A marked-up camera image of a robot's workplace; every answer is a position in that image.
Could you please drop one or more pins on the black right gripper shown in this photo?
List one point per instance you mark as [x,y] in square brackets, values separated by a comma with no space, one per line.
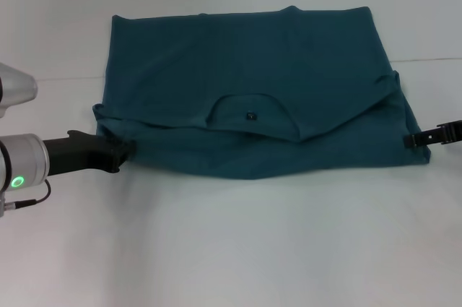
[454,130]

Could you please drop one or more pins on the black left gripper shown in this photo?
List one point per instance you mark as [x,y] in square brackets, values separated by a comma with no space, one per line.
[83,153]

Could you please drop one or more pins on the teal FREE! print T-shirt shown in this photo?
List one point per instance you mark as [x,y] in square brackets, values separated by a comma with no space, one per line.
[252,68]

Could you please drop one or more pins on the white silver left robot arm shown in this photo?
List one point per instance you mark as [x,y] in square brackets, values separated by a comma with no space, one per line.
[21,166]

